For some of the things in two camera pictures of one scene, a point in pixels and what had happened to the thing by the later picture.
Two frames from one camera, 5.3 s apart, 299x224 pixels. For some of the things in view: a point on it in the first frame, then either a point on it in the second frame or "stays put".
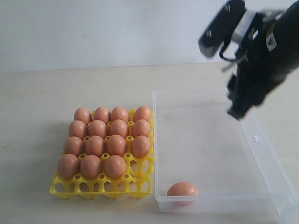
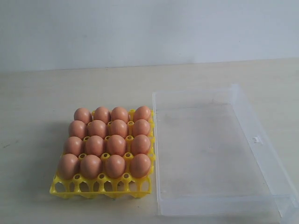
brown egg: [97, 128] stays put
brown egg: [141, 128] stays put
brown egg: [117, 145] stays put
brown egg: [182, 188] -> [140, 164]
